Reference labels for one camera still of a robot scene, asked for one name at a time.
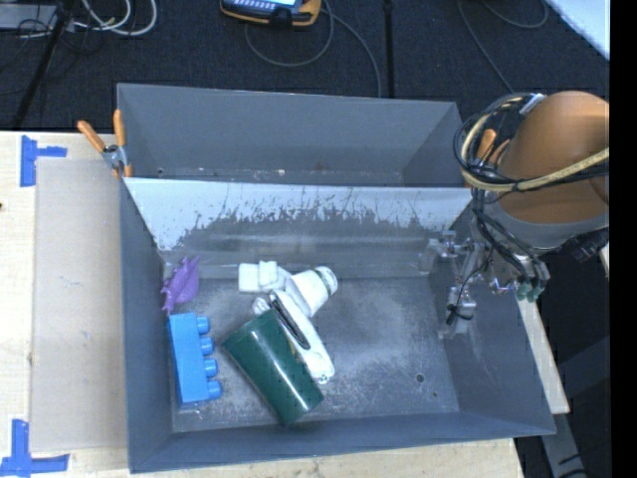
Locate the purple toy animal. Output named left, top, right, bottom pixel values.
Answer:
left=159, top=254, right=202, bottom=314

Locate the white tool with black slot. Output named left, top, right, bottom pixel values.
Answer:
left=252, top=289, right=336, bottom=385

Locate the white plastic bottle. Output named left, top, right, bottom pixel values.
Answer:
left=286, top=265, right=340, bottom=319

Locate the blue toy building block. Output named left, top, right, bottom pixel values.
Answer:
left=166, top=312, right=224, bottom=408

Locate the pale wood flat board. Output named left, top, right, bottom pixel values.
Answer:
left=28, top=156, right=131, bottom=453

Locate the white plastic block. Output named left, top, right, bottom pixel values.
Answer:
left=237, top=260, right=291, bottom=295

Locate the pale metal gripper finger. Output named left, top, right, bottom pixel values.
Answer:
left=421, top=233, right=474, bottom=274
left=437, top=286, right=478, bottom=341

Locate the grey metal bin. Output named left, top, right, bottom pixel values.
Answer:
left=114, top=83, right=557, bottom=474

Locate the black cylinder on white bracket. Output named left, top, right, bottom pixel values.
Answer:
left=560, top=226, right=610, bottom=264

